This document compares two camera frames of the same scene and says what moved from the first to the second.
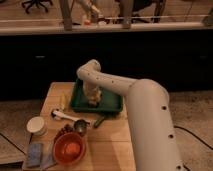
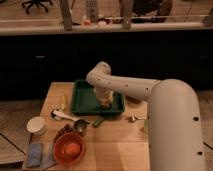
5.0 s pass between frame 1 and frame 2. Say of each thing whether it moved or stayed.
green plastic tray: stayed
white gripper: moved
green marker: stayed
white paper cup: stayed
